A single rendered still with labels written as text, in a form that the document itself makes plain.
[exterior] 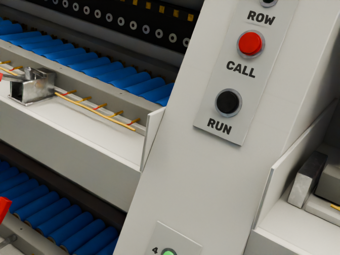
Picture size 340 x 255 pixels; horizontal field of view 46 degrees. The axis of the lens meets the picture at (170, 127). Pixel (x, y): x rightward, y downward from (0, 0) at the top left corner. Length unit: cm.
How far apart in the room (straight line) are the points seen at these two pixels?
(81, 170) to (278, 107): 18
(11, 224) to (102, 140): 20
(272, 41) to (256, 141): 7
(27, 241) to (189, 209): 24
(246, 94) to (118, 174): 12
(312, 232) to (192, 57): 15
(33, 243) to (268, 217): 28
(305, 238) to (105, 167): 16
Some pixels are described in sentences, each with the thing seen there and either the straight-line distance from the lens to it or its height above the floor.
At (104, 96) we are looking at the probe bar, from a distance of 40.
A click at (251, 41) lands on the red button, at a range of 29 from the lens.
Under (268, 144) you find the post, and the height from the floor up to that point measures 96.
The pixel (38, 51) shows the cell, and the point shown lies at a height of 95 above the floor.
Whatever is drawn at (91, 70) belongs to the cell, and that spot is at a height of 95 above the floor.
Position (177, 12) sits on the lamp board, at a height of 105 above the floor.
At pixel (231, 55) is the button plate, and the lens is 29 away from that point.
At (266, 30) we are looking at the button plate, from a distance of 29.
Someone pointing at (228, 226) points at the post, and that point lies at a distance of 29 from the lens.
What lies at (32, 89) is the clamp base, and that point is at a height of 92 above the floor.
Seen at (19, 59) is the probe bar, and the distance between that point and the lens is 48.
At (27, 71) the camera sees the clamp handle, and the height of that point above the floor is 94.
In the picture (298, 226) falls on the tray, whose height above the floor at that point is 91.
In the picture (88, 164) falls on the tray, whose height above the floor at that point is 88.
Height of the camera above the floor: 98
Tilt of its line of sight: 7 degrees down
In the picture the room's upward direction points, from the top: 20 degrees clockwise
